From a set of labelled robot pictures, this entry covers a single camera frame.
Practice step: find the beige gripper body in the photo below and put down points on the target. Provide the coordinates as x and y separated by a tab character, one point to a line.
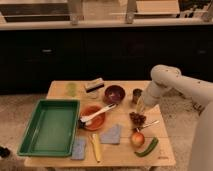
140	106

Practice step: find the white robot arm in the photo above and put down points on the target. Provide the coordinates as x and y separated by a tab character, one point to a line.
163	78

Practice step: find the small metal cup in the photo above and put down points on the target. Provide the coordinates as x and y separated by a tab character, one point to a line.
136	94

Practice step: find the dark purple bowl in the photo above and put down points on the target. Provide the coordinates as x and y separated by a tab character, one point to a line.
114	94

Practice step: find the red yellow apple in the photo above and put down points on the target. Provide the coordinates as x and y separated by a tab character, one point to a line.
137	139

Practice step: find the wooden table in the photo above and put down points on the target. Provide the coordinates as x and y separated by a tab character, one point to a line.
121	155

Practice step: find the green chili pepper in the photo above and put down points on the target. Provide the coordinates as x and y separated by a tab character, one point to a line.
149	149

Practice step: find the grey folded cloth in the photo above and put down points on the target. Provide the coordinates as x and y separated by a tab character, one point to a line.
112	135

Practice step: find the clear glass under brush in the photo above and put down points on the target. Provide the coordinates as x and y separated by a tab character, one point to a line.
93	94

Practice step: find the yellow banana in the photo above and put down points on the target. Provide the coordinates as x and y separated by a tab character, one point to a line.
94	138

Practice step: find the blue sponge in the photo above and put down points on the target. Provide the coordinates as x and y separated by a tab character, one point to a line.
78	152

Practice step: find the green plastic tray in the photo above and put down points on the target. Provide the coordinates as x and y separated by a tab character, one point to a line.
51	129

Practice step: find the black object on floor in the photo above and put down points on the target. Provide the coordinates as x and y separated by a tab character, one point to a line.
4	152

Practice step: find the white spatula black handle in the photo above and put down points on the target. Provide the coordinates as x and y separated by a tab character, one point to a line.
84	120

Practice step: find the dark cabinet handle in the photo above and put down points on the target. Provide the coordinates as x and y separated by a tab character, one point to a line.
47	51

